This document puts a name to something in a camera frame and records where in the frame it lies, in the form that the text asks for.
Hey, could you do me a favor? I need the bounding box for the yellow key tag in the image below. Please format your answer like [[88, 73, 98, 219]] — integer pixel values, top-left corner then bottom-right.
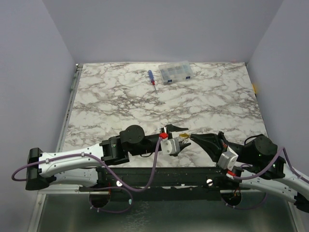
[[179, 133, 190, 139]]

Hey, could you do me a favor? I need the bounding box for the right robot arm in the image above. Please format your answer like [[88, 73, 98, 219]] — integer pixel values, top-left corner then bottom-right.
[[190, 132, 309, 213]]

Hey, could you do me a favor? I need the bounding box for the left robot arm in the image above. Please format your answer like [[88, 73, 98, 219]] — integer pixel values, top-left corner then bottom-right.
[[26, 124, 189, 191]]

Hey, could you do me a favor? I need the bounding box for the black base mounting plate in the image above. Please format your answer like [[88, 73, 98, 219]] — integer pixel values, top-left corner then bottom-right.
[[73, 167, 239, 201]]

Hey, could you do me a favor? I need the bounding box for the clear plastic organizer box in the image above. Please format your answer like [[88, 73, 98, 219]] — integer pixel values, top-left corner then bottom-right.
[[158, 61, 194, 84]]

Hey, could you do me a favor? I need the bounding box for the blue red screwdriver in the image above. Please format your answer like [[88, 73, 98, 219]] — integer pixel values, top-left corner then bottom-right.
[[148, 70, 157, 93]]

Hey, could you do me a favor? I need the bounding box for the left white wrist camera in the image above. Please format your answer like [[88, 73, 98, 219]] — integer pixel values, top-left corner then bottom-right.
[[160, 138, 180, 156]]

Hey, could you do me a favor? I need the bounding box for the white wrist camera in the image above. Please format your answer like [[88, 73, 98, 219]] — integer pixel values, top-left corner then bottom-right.
[[216, 151, 239, 171], [160, 138, 180, 156]]

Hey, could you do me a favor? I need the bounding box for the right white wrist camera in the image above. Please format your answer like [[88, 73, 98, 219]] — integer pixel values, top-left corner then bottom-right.
[[216, 151, 239, 171]]

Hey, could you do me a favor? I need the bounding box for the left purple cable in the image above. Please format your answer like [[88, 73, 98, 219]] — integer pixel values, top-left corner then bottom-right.
[[11, 137, 162, 214]]

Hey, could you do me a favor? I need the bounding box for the purple cable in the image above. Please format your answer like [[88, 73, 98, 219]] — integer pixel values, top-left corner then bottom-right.
[[11, 137, 162, 214], [225, 146, 309, 210]]

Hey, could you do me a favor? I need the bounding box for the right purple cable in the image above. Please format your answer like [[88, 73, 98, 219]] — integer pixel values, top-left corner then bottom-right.
[[225, 146, 309, 210]]

